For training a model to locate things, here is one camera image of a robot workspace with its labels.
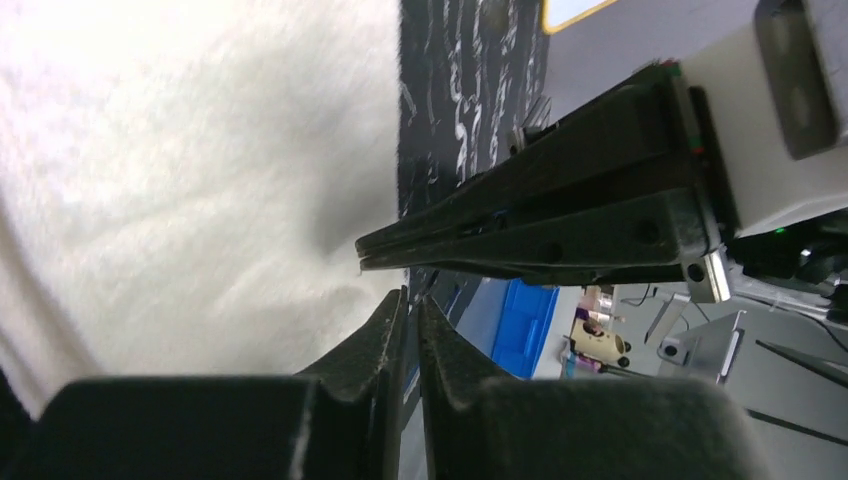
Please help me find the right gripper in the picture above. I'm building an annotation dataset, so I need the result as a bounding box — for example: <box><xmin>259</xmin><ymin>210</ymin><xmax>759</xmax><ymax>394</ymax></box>
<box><xmin>689</xmin><ymin>87</ymin><xmax>847</xmax><ymax>298</ymax></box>

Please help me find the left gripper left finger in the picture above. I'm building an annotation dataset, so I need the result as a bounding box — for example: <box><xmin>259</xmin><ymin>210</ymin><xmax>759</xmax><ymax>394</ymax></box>
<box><xmin>26</xmin><ymin>289</ymin><xmax>408</xmax><ymax>479</ymax></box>

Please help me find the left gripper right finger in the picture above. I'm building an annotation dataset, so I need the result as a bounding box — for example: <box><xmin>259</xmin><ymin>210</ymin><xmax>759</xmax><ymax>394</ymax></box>
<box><xmin>417</xmin><ymin>297</ymin><xmax>770</xmax><ymax>479</ymax></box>

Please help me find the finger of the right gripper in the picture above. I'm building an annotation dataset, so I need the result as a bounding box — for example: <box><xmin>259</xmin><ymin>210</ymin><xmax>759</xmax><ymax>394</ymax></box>
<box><xmin>358</xmin><ymin>188</ymin><xmax>717</xmax><ymax>286</ymax></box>
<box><xmin>356</xmin><ymin>63</ymin><xmax>703</xmax><ymax>255</ymax></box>

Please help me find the cream white towel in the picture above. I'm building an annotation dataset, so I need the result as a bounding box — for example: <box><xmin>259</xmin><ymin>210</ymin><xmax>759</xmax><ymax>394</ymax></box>
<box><xmin>1</xmin><ymin>1</ymin><xmax>404</xmax><ymax>418</ymax></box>

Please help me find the whiteboard with wooden frame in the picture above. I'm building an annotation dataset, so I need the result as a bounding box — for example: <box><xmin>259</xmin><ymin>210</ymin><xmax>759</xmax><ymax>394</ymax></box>
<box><xmin>540</xmin><ymin>0</ymin><xmax>616</xmax><ymax>35</ymax></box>

